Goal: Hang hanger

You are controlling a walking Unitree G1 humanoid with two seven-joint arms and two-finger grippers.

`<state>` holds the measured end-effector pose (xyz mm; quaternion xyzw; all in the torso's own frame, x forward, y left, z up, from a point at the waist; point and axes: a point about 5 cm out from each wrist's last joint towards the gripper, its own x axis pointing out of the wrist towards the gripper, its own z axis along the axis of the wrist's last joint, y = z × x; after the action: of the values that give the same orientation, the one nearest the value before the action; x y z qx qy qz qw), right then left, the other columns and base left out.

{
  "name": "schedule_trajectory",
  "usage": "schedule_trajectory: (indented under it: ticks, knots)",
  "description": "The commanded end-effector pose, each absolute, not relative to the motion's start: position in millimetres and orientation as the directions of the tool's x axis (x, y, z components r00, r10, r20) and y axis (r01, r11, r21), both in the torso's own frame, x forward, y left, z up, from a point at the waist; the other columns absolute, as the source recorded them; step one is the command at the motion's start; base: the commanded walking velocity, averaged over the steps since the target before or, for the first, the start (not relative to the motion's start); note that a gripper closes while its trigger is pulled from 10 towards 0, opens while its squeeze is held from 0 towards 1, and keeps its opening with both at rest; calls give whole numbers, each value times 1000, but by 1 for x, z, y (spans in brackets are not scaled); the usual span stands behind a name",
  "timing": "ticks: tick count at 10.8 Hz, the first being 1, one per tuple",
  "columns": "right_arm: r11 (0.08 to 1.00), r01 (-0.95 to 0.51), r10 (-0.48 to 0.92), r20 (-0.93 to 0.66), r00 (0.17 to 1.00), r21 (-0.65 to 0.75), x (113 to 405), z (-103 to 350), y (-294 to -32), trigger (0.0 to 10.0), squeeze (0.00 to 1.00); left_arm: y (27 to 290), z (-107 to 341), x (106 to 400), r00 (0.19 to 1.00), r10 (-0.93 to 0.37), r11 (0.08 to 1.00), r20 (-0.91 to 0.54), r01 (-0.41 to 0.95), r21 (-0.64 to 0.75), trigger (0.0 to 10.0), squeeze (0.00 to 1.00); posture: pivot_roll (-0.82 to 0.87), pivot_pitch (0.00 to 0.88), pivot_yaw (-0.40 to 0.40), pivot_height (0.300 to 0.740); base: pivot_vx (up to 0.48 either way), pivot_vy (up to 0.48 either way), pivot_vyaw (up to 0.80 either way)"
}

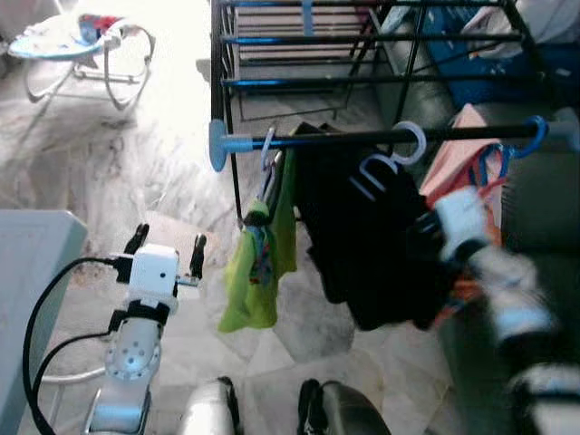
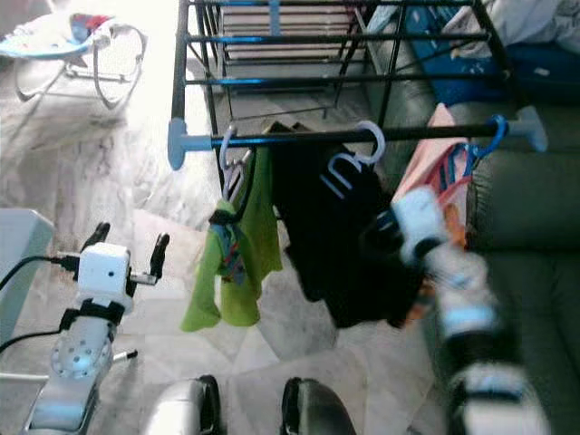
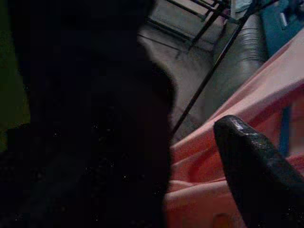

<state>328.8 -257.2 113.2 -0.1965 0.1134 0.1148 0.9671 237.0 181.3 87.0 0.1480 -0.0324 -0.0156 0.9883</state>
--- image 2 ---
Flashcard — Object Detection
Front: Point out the black garment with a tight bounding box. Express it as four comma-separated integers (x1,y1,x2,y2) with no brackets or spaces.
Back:
267,122,427,329

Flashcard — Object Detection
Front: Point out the green t-shirt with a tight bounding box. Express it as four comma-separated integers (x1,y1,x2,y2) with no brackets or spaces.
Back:
181,145,284,332

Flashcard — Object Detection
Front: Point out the orange pink printed garment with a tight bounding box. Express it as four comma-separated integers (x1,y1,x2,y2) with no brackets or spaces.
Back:
390,102,472,246

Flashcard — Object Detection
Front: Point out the white clothes hanger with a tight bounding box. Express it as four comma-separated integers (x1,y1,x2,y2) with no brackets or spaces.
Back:
220,125,242,205

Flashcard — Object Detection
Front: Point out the light blue folding table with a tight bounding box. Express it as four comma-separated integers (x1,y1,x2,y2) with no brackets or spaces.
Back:
0,208,55,350

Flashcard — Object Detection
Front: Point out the silver robot left leg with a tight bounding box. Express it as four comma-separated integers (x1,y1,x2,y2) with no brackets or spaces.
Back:
145,376,218,435

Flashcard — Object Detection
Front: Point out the silver robot leg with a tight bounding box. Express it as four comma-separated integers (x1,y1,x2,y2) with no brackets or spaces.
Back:
281,379,359,435
145,376,218,435

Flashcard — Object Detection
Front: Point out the dark green sofa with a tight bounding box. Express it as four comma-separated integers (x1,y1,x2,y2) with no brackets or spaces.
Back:
362,36,580,435

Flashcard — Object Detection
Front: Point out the silver robot right leg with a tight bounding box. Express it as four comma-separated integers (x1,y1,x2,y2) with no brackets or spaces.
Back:
281,379,359,435

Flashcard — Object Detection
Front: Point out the blue fabric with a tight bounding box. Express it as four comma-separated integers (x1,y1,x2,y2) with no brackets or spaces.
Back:
403,5,580,106

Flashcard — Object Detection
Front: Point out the blue white baby bouncer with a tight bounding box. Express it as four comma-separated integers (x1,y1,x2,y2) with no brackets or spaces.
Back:
2,11,149,111

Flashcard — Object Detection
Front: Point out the white fabric bundle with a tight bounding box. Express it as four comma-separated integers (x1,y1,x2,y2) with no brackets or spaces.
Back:
462,0,580,57

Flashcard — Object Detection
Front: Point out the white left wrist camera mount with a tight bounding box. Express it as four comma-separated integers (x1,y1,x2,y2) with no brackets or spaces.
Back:
77,243,132,302

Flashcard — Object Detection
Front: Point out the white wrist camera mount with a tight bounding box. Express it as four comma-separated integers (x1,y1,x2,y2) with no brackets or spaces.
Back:
77,243,132,302
394,186,450,250

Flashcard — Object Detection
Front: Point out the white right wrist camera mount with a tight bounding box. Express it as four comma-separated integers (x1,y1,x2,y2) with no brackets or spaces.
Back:
394,186,450,250

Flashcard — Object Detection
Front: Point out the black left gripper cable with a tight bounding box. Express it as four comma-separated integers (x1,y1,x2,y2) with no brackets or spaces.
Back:
0,329,68,353

